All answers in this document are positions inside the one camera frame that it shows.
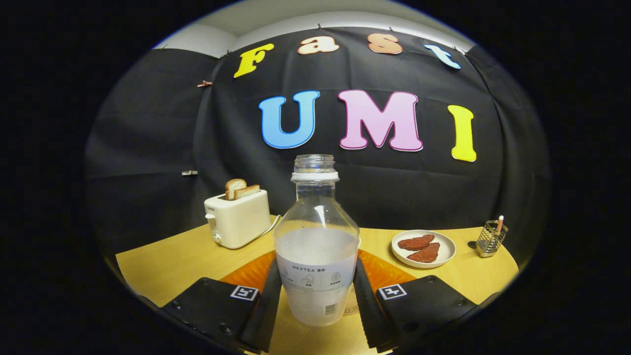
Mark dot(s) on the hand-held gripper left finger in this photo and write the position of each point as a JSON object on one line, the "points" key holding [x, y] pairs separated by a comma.
{"points": [[217, 308]]}

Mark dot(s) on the silver metal clip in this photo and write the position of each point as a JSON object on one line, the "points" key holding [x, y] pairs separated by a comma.
{"points": [[189, 173]]}

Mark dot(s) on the cream toaster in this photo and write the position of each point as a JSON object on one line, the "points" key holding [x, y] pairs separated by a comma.
{"points": [[241, 222]]}

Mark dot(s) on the toast slice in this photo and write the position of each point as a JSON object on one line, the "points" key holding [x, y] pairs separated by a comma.
{"points": [[248, 192], [232, 186]]}

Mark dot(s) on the wooden table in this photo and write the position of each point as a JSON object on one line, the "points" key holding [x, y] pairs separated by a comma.
{"points": [[172, 261]]}

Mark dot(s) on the red clip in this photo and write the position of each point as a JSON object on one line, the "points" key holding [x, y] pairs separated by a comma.
{"points": [[204, 84]]}

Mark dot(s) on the black backdrop cloth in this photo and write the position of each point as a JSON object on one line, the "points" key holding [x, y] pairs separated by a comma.
{"points": [[148, 138]]}

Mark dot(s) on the clear juice bottle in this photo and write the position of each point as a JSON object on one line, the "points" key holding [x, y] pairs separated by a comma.
{"points": [[315, 266]]}

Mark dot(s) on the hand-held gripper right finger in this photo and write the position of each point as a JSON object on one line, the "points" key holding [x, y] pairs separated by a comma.
{"points": [[419, 308]]}

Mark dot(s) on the white plate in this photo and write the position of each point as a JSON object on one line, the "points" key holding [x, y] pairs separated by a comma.
{"points": [[446, 249]]}

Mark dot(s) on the brown meat patty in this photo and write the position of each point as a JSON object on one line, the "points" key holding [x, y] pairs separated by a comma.
{"points": [[425, 254], [416, 242]]}

